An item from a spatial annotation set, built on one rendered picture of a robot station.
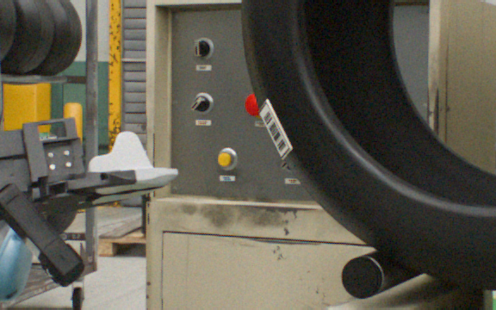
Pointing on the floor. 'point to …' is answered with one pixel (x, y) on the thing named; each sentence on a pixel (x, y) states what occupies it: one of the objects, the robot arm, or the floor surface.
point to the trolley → (9, 28)
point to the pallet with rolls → (124, 234)
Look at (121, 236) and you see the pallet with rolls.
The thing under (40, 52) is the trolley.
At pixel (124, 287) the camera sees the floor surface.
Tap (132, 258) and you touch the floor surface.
